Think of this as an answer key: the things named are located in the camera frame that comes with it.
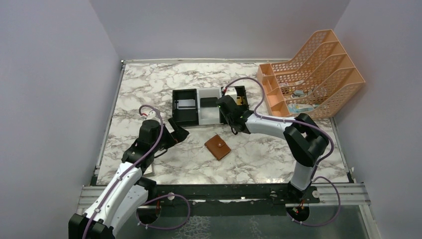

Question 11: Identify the black and white card tray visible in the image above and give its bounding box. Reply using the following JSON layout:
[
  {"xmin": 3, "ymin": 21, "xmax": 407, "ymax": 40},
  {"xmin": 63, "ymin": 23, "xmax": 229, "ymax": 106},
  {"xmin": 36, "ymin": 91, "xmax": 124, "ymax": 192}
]
[{"xmin": 172, "ymin": 85, "xmax": 249, "ymax": 127}]

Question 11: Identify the brown leather card holder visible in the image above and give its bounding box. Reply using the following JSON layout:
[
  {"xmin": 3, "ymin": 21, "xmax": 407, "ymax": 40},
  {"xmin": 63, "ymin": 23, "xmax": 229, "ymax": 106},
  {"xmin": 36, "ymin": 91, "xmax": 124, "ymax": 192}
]
[{"xmin": 204, "ymin": 134, "xmax": 231, "ymax": 161}]

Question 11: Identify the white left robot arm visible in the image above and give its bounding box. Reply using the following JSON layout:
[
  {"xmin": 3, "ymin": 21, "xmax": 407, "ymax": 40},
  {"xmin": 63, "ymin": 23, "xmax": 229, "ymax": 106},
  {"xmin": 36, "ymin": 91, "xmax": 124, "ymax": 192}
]
[{"xmin": 68, "ymin": 118, "xmax": 189, "ymax": 239}]

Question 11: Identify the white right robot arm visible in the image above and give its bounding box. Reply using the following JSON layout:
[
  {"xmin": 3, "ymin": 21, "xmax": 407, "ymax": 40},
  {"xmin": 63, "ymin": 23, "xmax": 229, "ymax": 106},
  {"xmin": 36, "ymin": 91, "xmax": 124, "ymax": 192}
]
[{"xmin": 216, "ymin": 96, "xmax": 333, "ymax": 197}]

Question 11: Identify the gold card in tray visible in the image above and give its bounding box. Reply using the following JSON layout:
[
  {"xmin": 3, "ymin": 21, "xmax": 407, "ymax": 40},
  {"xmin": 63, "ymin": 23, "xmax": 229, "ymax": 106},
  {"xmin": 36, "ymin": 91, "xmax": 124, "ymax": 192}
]
[{"xmin": 236, "ymin": 96, "xmax": 248, "ymax": 106}]

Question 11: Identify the silver card in tray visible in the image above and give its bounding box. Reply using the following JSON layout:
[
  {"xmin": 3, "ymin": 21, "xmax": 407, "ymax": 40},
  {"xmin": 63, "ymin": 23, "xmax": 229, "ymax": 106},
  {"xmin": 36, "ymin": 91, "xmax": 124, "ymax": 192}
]
[{"xmin": 176, "ymin": 99, "xmax": 196, "ymax": 110}]

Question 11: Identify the black card in tray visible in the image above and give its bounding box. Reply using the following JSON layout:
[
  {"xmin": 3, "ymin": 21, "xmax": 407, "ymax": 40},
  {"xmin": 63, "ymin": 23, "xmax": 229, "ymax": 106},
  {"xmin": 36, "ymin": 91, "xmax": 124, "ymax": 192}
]
[{"xmin": 200, "ymin": 97, "xmax": 218, "ymax": 108}]

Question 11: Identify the orange plastic file organizer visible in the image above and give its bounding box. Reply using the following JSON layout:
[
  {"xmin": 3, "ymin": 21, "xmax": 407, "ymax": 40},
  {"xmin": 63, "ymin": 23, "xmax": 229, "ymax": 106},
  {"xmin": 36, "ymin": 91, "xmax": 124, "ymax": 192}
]
[{"xmin": 256, "ymin": 29, "xmax": 365, "ymax": 119}]

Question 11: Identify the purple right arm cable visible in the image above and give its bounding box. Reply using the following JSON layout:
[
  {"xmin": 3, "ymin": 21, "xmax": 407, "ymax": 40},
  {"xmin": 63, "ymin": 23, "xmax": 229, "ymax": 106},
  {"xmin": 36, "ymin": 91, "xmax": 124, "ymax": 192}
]
[{"xmin": 221, "ymin": 77, "xmax": 342, "ymax": 228}]

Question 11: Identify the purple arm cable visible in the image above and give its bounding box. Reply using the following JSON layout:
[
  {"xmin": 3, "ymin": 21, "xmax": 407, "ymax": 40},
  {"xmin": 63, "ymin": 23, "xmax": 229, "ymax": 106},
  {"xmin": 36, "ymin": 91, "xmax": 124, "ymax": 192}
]
[
  {"xmin": 81, "ymin": 105, "xmax": 192, "ymax": 239},
  {"xmin": 221, "ymin": 77, "xmax": 342, "ymax": 228}
]

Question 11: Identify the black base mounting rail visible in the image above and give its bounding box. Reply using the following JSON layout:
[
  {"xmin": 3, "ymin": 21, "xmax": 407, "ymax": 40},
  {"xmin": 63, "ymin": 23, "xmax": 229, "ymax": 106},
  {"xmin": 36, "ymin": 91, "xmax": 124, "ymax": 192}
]
[{"xmin": 77, "ymin": 183, "xmax": 372, "ymax": 209}]

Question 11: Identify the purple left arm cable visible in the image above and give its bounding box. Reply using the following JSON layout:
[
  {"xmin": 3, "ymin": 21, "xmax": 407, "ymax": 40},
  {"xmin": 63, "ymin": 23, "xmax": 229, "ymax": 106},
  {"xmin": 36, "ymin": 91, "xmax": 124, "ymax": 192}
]
[{"xmin": 81, "ymin": 105, "xmax": 192, "ymax": 239}]

